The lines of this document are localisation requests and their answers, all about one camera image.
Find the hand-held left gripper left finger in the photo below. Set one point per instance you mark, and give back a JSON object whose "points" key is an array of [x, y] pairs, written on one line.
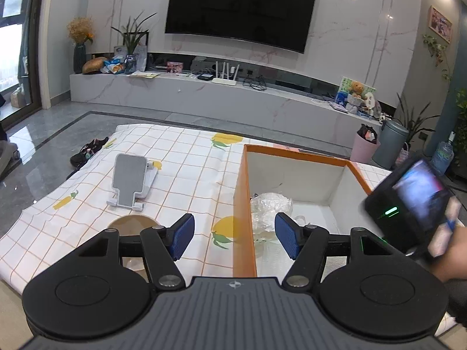
{"points": [[182, 237]]}

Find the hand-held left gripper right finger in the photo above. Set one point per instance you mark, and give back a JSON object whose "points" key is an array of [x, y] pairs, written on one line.
{"points": [[286, 237]]}

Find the white plastic bag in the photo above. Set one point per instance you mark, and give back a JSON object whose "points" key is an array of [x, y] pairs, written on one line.
{"points": [[270, 206]]}

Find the orange cardboard box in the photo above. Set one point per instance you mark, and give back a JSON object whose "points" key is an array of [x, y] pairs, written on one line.
{"points": [[242, 204]]}

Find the person's right forearm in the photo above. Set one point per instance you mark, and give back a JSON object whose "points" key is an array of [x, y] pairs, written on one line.
{"points": [[454, 262]]}

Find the person's right hand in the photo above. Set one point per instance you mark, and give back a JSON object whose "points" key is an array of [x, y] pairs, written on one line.
{"points": [[447, 233]]}

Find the beige paper cup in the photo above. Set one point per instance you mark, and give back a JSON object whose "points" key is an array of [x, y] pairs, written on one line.
{"points": [[131, 224]]}

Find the lemon print checked tablecloth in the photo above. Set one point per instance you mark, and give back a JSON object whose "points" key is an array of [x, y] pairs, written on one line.
{"points": [[189, 175]]}

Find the grey pedal trash can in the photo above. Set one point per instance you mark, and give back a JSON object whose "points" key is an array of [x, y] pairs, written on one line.
{"points": [[388, 146]]}

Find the blue water jug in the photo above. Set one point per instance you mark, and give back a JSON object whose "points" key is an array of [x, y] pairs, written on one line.
{"points": [[442, 155]]}

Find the pink bin with black bag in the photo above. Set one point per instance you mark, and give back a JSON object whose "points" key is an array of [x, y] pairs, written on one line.
{"points": [[365, 146]]}

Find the grey phone stand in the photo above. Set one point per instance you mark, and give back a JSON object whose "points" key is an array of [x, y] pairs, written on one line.
{"points": [[129, 175]]}

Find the long leaf potted plant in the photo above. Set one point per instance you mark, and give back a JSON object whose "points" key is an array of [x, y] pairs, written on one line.
{"points": [[414, 120]]}

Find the leafy plant on cabinet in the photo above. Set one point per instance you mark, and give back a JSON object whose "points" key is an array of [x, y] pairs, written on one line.
{"points": [[462, 116]]}

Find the round white hand fan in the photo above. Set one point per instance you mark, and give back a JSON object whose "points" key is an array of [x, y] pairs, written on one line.
{"points": [[370, 99]]}

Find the small brown teddy bear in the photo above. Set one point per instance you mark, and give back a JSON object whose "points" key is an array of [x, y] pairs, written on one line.
{"points": [[357, 90]]}

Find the pair of black shoes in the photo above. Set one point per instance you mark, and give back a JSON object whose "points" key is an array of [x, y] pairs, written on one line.
{"points": [[87, 151]]}

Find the green picture card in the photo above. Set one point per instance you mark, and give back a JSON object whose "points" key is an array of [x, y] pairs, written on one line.
{"points": [[344, 87]]}

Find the white marble television console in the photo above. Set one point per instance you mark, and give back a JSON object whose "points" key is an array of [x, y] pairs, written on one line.
{"points": [[219, 98]]}

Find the hanging vine plant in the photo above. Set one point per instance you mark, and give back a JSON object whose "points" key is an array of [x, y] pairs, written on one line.
{"points": [[437, 53]]}

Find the small black box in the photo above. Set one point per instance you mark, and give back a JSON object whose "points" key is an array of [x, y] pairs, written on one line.
{"points": [[205, 77]]}

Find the white wifi router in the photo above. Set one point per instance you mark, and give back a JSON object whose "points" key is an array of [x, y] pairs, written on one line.
{"points": [[226, 81]]}

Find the pink photo card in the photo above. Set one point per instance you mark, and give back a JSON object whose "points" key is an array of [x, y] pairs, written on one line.
{"points": [[175, 67]]}

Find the blue snack bags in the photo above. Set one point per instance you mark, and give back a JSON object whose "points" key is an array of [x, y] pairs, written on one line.
{"points": [[115, 66]]}

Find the brown round ornament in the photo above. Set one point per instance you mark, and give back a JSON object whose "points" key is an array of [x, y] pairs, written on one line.
{"points": [[94, 65]]}

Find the green plant in glass vase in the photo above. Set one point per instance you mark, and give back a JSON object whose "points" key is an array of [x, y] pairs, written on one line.
{"points": [[133, 40]]}

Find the brown paper bag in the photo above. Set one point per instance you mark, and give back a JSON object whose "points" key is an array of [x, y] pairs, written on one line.
{"points": [[16, 98]]}

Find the vase of yellow dried flowers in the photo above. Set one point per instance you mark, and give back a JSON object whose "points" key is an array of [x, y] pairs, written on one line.
{"points": [[79, 40]]}

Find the pink framed wall picture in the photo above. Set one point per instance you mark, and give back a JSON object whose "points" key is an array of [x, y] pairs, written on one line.
{"points": [[440, 23]]}

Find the black wall television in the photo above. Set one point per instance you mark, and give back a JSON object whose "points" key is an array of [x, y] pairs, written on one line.
{"points": [[240, 5]]}

